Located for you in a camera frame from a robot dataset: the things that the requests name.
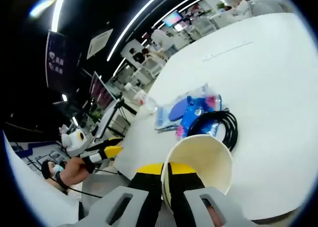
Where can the dark wall poster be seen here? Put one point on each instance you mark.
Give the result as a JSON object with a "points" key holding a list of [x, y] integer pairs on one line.
{"points": [[55, 60]]}

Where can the long ceiling light strip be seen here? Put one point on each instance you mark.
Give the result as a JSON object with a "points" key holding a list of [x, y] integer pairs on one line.
{"points": [[134, 23]]}

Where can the white tabletop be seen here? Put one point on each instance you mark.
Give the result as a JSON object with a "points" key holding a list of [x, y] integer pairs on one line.
{"points": [[261, 88]]}

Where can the blue tissue packet pink flowers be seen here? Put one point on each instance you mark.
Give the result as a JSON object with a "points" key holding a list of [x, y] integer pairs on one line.
{"points": [[193, 115]]}

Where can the colourful wall screen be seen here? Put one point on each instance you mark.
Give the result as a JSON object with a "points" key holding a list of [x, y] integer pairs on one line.
{"points": [[172, 19]]}

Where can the white container red label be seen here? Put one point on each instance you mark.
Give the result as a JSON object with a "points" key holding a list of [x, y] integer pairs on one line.
{"points": [[139, 96]]}

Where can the white flat panel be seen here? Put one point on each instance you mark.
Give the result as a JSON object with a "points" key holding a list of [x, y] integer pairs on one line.
{"points": [[32, 199]]}

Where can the short ceiling light strip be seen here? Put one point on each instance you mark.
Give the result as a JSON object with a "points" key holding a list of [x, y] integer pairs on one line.
{"points": [[58, 9]]}

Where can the green potted plant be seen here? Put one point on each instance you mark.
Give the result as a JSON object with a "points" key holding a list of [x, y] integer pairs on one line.
{"points": [[220, 6]]}

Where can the clear plastic bottle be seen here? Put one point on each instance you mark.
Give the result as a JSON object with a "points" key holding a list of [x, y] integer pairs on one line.
{"points": [[150, 105]]}

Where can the person's left hand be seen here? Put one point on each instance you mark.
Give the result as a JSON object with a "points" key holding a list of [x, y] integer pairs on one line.
{"points": [[75, 172]]}

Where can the ceiling air conditioner unit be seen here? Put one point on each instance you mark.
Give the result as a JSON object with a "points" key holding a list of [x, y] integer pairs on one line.
{"points": [[99, 43]]}

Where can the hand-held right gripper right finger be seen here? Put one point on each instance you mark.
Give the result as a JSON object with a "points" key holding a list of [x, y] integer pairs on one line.
{"points": [[183, 189]]}

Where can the cream paper cup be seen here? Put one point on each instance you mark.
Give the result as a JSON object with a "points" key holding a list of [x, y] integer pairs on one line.
{"points": [[206, 157]]}

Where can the black tripod stand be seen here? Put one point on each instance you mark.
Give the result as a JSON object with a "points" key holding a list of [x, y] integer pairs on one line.
{"points": [[124, 107]]}

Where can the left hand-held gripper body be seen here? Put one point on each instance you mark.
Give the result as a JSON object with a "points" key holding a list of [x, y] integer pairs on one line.
{"points": [[75, 142]]}

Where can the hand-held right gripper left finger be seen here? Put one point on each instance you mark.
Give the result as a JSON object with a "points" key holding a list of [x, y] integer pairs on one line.
{"points": [[146, 194]]}

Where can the dark monitor on stand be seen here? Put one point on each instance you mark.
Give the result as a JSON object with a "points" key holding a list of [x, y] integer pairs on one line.
{"points": [[102, 91]]}

